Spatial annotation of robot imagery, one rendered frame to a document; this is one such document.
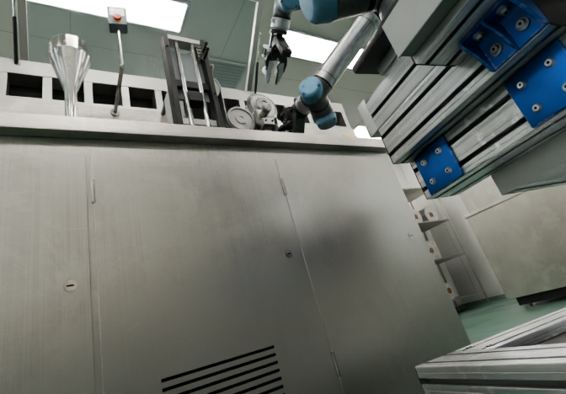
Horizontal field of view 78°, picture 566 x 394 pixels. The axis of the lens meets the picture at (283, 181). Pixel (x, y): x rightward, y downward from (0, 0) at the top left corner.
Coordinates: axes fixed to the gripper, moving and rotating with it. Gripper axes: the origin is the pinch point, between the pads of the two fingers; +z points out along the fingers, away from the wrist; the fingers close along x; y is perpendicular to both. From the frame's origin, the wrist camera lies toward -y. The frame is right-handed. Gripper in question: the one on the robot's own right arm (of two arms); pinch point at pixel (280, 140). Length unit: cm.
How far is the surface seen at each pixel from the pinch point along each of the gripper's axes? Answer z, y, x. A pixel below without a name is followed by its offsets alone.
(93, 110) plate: 31, 32, 69
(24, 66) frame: 31, 53, 94
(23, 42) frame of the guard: 27, 62, 95
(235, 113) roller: -1.9, 11.2, 19.8
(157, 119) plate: 31, 30, 43
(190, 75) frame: -12.1, 18.4, 40.2
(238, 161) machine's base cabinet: -29, -29, 38
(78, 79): 6, 26, 76
